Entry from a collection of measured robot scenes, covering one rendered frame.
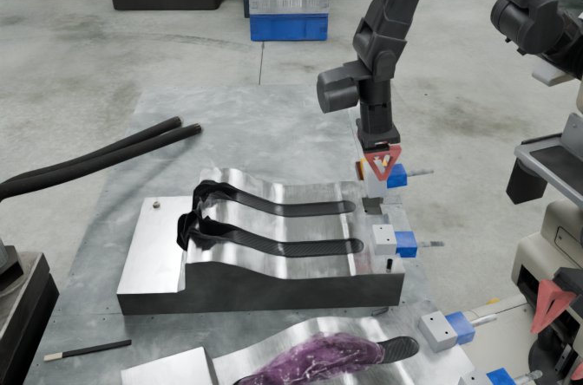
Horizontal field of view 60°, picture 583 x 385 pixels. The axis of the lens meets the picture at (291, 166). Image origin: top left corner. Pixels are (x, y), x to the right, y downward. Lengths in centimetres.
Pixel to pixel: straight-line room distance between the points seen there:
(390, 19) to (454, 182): 188
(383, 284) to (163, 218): 46
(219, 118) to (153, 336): 73
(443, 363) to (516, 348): 82
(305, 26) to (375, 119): 315
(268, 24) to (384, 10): 322
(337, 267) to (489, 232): 156
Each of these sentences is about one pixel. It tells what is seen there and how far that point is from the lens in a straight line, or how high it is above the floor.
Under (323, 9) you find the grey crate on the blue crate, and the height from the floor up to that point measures 25.
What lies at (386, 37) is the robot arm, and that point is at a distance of 83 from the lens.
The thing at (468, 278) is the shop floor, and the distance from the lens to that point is 218.
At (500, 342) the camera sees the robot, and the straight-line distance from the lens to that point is 166.
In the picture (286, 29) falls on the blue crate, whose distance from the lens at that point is 402.
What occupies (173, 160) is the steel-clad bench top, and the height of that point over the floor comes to 80.
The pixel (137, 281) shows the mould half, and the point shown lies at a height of 86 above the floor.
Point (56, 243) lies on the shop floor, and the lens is 242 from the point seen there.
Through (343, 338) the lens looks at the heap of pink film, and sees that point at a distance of 79.
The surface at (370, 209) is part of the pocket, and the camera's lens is 106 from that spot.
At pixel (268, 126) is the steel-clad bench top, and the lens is 143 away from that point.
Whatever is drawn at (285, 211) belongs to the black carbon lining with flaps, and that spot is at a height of 88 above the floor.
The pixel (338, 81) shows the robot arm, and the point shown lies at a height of 117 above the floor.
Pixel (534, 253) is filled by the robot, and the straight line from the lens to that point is 116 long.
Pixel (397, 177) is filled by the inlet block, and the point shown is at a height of 97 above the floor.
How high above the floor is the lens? 156
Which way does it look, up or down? 36 degrees down
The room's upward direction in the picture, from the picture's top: straight up
